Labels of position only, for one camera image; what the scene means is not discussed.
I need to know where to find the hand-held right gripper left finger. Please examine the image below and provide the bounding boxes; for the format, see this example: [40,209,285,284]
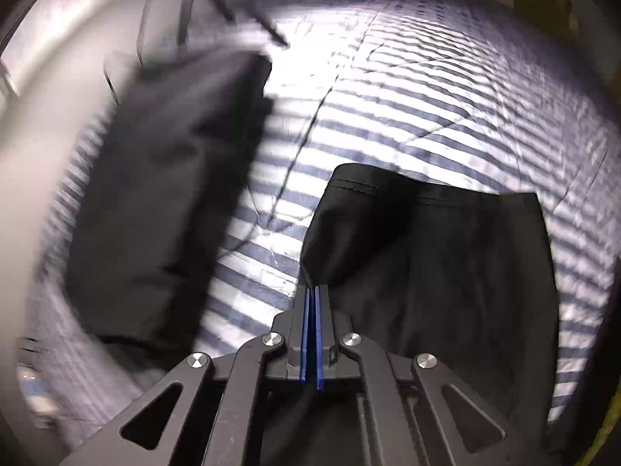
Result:
[57,286,312,466]

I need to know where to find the striped bed sheet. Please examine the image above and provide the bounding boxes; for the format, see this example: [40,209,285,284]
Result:
[19,0,621,447]

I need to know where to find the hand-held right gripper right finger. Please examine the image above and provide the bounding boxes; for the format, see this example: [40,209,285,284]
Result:
[314,285,532,466]

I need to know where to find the black pants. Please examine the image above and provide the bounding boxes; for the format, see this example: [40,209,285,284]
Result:
[300,162,559,466]

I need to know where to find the ring light on small tripod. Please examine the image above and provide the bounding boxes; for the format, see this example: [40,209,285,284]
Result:
[73,0,292,50]

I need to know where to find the grey side ledge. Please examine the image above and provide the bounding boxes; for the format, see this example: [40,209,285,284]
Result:
[0,0,156,122]

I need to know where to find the folded black garment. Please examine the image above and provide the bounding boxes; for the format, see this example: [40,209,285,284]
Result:
[68,51,275,350]

